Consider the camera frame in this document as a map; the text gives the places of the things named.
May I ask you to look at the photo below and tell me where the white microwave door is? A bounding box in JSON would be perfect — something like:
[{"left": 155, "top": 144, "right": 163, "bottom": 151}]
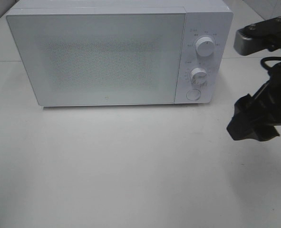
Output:
[{"left": 7, "top": 14, "right": 185, "bottom": 106}]

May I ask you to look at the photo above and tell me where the white microwave oven body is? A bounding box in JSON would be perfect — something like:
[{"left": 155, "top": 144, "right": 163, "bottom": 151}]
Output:
[{"left": 6, "top": 0, "right": 233, "bottom": 106}]

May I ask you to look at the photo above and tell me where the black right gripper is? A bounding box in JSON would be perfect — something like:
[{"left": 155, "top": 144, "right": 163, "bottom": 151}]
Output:
[{"left": 227, "top": 16, "right": 281, "bottom": 142}]

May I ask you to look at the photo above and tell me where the round white door button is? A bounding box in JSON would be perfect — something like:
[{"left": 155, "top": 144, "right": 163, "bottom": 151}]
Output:
[{"left": 186, "top": 89, "right": 201, "bottom": 101}]

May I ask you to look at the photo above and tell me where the upper white power knob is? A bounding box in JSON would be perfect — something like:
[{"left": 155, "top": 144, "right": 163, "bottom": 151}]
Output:
[{"left": 195, "top": 36, "right": 215, "bottom": 57}]

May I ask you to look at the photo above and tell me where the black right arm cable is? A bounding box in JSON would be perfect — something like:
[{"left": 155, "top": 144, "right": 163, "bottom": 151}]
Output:
[{"left": 260, "top": 56, "right": 281, "bottom": 71}]

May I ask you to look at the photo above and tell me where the white timer knob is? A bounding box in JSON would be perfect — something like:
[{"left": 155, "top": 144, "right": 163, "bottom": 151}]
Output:
[{"left": 190, "top": 67, "right": 207, "bottom": 85}]

